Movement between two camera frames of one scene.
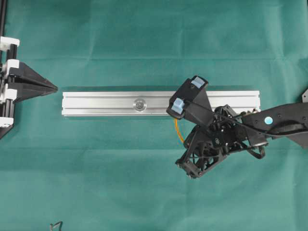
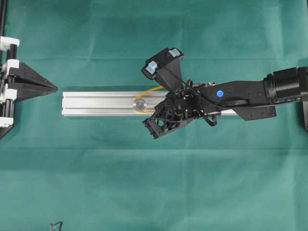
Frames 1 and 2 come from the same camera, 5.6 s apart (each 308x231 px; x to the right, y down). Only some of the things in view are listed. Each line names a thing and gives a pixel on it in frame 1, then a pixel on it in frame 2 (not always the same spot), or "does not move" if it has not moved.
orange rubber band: (176, 125) -> (143, 94)
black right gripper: (227, 134) -> (184, 106)
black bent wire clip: (53, 225) does not move
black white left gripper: (20, 72) does not move
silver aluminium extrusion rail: (142, 103) does not move
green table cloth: (119, 173) does not move
